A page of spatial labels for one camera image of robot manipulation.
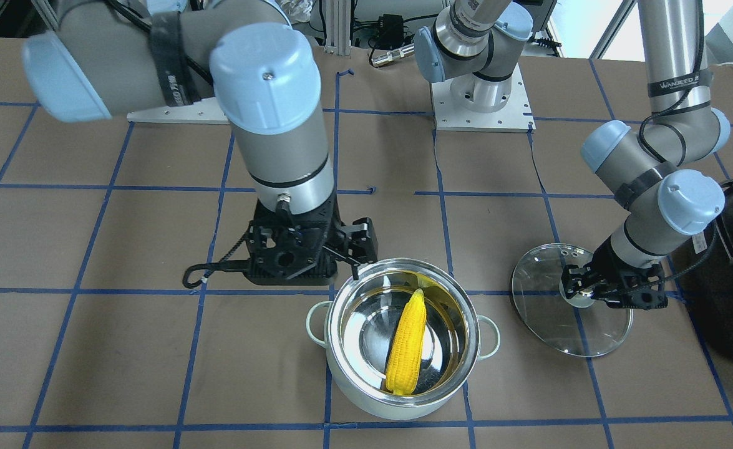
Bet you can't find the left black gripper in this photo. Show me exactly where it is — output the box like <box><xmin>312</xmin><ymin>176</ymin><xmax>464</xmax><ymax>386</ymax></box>
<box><xmin>560</xmin><ymin>241</ymin><xmax>668</xmax><ymax>310</ymax></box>

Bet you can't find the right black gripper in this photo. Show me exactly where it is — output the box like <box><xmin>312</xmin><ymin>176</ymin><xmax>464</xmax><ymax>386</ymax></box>
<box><xmin>245</xmin><ymin>198</ymin><xmax>378</xmax><ymax>286</ymax></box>

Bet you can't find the glass pot lid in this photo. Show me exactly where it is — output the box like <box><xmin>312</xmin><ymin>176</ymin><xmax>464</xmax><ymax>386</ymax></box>
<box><xmin>512</xmin><ymin>243</ymin><xmax>633</xmax><ymax>357</ymax></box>

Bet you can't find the yellow corn cob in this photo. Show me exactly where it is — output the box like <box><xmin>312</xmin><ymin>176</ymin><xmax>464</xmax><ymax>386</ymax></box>
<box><xmin>384</xmin><ymin>288</ymin><xmax>427</xmax><ymax>395</ymax></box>

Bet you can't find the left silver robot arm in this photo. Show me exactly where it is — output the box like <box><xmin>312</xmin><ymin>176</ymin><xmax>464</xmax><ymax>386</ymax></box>
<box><xmin>414</xmin><ymin>1</ymin><xmax>731</xmax><ymax>310</ymax></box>

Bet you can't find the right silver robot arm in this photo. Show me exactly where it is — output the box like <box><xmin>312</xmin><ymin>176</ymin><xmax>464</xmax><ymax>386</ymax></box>
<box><xmin>22</xmin><ymin>1</ymin><xmax>377</xmax><ymax>288</ymax></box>

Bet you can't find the pale green steel pot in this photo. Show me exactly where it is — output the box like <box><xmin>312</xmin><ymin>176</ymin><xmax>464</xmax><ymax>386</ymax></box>
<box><xmin>304</xmin><ymin>258</ymin><xmax>501</xmax><ymax>420</ymax></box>

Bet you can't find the silver metal connector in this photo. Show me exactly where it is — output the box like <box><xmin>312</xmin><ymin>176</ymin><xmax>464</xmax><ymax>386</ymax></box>
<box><xmin>369</xmin><ymin>44</ymin><xmax>415</xmax><ymax>68</ymax></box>

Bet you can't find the black power adapter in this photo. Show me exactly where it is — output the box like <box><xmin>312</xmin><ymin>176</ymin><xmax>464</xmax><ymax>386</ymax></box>
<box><xmin>369</xmin><ymin>14</ymin><xmax>405</xmax><ymax>49</ymax></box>

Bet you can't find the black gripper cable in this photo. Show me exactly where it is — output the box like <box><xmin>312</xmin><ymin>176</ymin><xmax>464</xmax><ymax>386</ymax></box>
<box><xmin>182</xmin><ymin>224</ymin><xmax>255</xmax><ymax>289</ymax></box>

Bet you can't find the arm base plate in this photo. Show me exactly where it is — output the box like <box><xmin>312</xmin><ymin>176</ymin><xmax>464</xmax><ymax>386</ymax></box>
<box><xmin>430</xmin><ymin>65</ymin><xmax>536</xmax><ymax>133</ymax></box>
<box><xmin>127</xmin><ymin>97</ymin><xmax>229</xmax><ymax>125</ymax></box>

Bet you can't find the aluminium frame post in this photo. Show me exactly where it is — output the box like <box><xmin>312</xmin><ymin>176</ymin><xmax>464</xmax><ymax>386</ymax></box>
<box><xmin>323</xmin><ymin>0</ymin><xmax>354</xmax><ymax>58</ymax></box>

